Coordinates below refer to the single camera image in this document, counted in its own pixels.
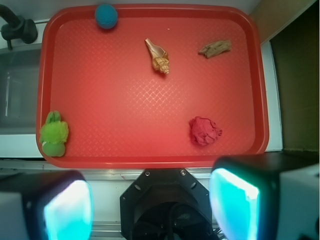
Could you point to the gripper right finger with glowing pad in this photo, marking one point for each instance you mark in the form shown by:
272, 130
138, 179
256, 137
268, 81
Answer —
269, 196

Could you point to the tan spiral seashell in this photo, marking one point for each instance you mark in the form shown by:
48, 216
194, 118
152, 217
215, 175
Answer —
159, 57

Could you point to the blue yarn ball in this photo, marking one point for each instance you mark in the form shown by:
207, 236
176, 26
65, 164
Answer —
106, 16

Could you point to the stainless steel sink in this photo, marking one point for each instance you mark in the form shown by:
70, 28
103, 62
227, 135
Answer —
19, 75

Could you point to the black faucet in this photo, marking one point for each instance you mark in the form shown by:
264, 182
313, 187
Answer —
17, 27

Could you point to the green plush toy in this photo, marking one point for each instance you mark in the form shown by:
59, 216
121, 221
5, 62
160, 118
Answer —
54, 135

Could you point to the red plastic tray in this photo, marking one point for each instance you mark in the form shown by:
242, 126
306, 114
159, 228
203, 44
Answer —
123, 114

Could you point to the crumpled red cloth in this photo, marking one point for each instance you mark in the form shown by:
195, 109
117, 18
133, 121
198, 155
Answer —
203, 131

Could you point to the brown wood chip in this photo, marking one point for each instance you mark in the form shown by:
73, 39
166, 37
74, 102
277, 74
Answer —
215, 48

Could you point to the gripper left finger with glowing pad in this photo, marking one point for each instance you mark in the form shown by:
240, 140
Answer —
46, 206

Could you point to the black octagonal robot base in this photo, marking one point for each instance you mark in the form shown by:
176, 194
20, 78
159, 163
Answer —
166, 204

